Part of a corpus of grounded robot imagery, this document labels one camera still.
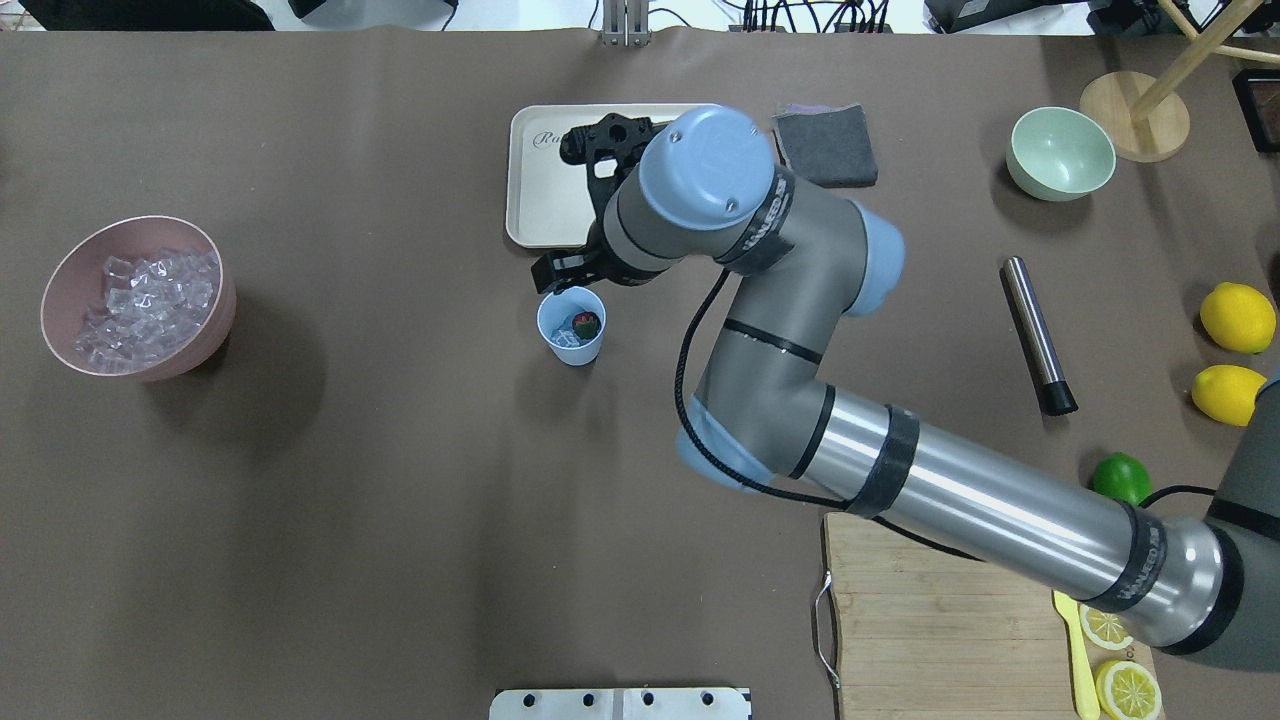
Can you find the mint green bowl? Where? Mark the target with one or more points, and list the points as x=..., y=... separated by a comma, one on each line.
x=1059, y=154

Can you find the upper yellow lemon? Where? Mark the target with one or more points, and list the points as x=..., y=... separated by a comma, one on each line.
x=1239, y=318

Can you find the light blue plastic cup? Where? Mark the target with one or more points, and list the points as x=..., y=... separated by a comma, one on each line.
x=556, y=308

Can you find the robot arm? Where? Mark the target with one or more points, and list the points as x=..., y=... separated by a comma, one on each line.
x=708, y=183

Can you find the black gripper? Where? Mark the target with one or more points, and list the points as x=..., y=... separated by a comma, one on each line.
x=570, y=267

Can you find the green lime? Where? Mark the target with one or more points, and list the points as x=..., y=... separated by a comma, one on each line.
x=1123, y=477

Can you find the cream rabbit tray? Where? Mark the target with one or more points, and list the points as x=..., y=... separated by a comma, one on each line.
x=547, y=201

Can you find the yellow lemon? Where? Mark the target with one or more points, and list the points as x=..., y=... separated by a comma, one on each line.
x=1239, y=318
x=1227, y=393

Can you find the upper lemon slice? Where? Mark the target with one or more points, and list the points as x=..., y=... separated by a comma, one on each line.
x=1104, y=629

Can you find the aluminium frame post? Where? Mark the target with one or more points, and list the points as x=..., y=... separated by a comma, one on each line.
x=625, y=23

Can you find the lower lemon slice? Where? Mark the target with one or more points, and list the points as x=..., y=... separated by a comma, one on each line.
x=1127, y=690

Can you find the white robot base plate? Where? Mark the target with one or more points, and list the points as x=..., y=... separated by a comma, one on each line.
x=623, y=703

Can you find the pile of clear ice cubes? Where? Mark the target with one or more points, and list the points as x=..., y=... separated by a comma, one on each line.
x=149, y=308

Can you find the wooden cutting board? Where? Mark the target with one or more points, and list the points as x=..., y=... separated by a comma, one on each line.
x=923, y=635

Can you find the lower yellow lemon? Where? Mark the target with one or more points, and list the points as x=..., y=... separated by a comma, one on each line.
x=1227, y=393

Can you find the lemon slice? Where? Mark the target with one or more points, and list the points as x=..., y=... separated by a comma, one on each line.
x=1104, y=629
x=1127, y=690

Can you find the ice cube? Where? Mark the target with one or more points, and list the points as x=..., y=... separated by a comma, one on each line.
x=565, y=336

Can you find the grey folded cloth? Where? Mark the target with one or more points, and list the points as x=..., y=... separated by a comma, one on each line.
x=828, y=146

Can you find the wooden mug tree stand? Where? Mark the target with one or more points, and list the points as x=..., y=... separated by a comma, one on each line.
x=1142, y=115

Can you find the pink bowl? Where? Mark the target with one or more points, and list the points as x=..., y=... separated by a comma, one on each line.
x=78, y=282

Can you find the red strawberry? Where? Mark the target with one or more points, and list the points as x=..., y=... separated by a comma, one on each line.
x=586, y=325

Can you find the yellow plastic knife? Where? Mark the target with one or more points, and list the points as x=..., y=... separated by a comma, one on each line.
x=1083, y=694

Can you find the dark brown box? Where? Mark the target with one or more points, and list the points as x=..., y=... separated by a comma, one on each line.
x=1257, y=92

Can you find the steel muddler black tip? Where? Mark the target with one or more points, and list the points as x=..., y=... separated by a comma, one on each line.
x=1053, y=391

